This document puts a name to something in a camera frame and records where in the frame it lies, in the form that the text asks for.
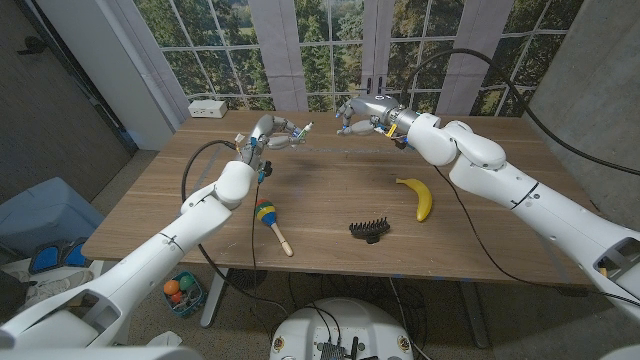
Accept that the yellow toy banana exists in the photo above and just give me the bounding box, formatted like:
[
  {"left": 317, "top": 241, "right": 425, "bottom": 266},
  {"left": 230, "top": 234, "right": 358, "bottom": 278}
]
[{"left": 395, "top": 177, "right": 434, "bottom": 223}]

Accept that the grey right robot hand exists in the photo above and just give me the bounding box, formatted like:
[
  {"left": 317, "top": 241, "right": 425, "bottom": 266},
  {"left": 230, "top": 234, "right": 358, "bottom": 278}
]
[{"left": 334, "top": 93, "right": 420, "bottom": 137}]

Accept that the white crumpled paper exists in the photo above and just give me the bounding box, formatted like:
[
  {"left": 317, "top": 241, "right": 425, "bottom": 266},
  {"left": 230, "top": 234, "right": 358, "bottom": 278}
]
[{"left": 147, "top": 330, "right": 184, "bottom": 349}]

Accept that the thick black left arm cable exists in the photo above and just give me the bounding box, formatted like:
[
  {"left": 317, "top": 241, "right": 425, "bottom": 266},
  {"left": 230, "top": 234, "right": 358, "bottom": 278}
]
[{"left": 180, "top": 139, "right": 290, "bottom": 317}]

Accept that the colourful striped wooden maraca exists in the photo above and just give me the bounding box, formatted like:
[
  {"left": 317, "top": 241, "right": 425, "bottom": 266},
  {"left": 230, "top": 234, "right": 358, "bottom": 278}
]
[{"left": 253, "top": 198, "right": 295, "bottom": 258}]

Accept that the teal basket of toy eggs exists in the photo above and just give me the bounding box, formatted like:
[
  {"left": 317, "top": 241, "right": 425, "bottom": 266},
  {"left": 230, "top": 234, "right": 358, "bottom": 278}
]
[{"left": 162, "top": 270, "right": 208, "bottom": 319}]

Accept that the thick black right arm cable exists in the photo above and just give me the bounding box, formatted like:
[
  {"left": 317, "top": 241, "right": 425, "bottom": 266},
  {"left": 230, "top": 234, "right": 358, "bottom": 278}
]
[{"left": 399, "top": 48, "right": 640, "bottom": 177}]

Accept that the blue and black slipper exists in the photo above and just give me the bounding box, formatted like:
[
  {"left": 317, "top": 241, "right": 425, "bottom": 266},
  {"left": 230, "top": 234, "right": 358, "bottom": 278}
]
[
  {"left": 28, "top": 239, "right": 69, "bottom": 275},
  {"left": 63, "top": 237, "right": 95, "bottom": 269}
]

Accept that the black comb brush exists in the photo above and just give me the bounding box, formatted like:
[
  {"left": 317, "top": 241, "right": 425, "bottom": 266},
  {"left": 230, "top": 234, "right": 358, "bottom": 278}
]
[{"left": 348, "top": 216, "right": 392, "bottom": 245}]

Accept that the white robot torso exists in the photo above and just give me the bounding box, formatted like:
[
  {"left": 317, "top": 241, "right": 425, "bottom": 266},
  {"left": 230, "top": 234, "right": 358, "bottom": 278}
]
[{"left": 269, "top": 298, "right": 415, "bottom": 360}]

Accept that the grey and white sneaker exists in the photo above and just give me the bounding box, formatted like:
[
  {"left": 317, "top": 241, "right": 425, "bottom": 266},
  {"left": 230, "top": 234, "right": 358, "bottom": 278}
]
[{"left": 22, "top": 269, "right": 95, "bottom": 310}]

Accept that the black door handle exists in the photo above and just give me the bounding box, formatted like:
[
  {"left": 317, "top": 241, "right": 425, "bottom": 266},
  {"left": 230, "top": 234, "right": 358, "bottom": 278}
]
[{"left": 17, "top": 35, "right": 50, "bottom": 56}]

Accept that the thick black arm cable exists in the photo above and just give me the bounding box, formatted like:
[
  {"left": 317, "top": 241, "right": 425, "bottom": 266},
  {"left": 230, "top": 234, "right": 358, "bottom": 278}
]
[
  {"left": 180, "top": 139, "right": 290, "bottom": 317},
  {"left": 399, "top": 48, "right": 640, "bottom": 177}
]

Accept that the white table leg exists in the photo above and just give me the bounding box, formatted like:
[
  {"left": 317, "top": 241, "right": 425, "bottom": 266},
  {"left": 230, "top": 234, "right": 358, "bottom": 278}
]
[
  {"left": 458, "top": 279, "right": 490, "bottom": 350},
  {"left": 199, "top": 267, "right": 231, "bottom": 330}
]

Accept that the white power strip box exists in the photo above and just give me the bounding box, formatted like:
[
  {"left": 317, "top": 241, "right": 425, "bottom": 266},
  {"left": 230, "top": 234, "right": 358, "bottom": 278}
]
[{"left": 188, "top": 99, "right": 228, "bottom": 120}]

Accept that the printed window backdrop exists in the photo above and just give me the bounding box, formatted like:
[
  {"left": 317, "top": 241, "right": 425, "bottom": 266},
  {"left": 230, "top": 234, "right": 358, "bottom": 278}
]
[{"left": 107, "top": 0, "right": 586, "bottom": 119}]

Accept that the blue-grey storage box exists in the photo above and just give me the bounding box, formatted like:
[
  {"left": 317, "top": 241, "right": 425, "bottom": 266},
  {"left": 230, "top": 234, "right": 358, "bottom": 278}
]
[{"left": 0, "top": 177, "right": 106, "bottom": 261}]

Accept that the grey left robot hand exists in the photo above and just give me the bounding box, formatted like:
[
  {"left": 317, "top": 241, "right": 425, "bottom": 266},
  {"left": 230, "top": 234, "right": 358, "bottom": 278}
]
[{"left": 242, "top": 113, "right": 307, "bottom": 170}]

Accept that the black round floor base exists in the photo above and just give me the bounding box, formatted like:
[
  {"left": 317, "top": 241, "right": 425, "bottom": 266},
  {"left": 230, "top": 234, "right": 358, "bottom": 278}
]
[{"left": 227, "top": 268, "right": 269, "bottom": 292}]

